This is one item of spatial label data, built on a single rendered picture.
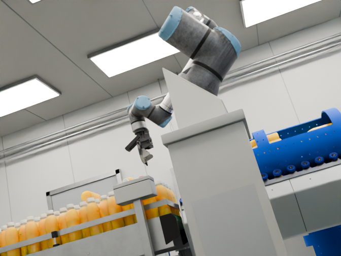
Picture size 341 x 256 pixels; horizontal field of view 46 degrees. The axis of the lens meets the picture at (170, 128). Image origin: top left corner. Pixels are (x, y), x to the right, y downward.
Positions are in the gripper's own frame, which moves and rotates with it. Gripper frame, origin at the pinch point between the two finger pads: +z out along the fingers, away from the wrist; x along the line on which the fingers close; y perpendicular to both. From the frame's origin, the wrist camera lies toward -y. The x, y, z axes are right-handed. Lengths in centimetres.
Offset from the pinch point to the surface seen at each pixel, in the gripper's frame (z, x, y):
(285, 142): 15, -9, 79
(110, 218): 27.8, -15.7, -21.5
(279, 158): 21, -8, 74
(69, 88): -216, 276, -147
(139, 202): 26.0, -26.0, -0.9
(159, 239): 45.6, -17.9, 2.5
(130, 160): -105, 347, -102
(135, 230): 38.2, -17.8, -8.6
